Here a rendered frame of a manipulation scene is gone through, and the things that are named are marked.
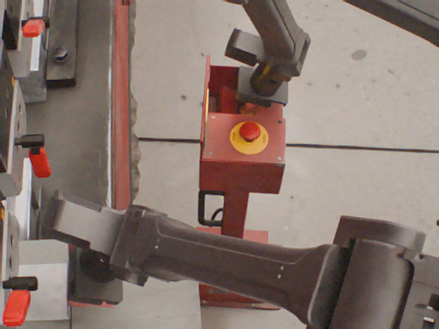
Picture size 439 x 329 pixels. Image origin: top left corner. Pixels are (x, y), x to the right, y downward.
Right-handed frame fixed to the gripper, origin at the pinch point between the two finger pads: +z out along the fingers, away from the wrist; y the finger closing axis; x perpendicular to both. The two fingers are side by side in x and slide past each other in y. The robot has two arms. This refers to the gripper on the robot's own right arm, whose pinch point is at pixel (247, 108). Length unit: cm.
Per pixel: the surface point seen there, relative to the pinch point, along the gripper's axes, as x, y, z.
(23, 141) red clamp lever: 37, 42, -34
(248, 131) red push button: 10.5, 2.2, -7.8
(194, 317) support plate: 53, 15, -25
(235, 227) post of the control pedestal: 8.8, -10.3, 35.9
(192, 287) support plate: 49, 15, -25
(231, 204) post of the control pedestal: 8.6, -5.7, 25.4
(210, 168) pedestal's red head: 15.3, 6.9, -0.2
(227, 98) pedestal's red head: -1.4, 4.3, -0.1
